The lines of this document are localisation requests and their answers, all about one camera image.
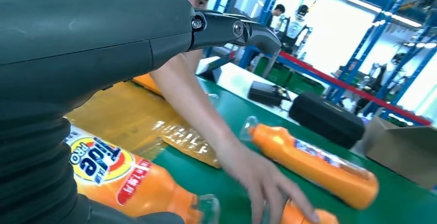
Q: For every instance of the cardboard box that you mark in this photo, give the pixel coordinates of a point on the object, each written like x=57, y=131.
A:
x=403, y=154

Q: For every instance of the white humanoid robot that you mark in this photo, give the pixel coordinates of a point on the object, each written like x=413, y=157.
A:
x=387, y=75
x=295, y=28

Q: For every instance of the orange detergent bottle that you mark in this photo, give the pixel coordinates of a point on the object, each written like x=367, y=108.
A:
x=153, y=188
x=290, y=150
x=300, y=217
x=146, y=82

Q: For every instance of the black label printer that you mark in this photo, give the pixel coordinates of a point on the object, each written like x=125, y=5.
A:
x=266, y=94

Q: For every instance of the person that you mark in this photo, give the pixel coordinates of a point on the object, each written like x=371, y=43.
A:
x=204, y=120
x=274, y=14

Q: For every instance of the yellow taped mat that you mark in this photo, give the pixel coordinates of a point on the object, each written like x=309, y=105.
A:
x=119, y=120

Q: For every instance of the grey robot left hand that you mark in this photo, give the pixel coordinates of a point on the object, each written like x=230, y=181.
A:
x=85, y=35

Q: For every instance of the black tablet on stand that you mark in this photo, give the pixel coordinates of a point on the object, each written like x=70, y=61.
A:
x=213, y=74

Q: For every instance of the green plastic crate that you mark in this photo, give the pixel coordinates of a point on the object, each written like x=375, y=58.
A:
x=305, y=85
x=273, y=72

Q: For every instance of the black carrying case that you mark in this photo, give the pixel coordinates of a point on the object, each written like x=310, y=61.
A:
x=324, y=120

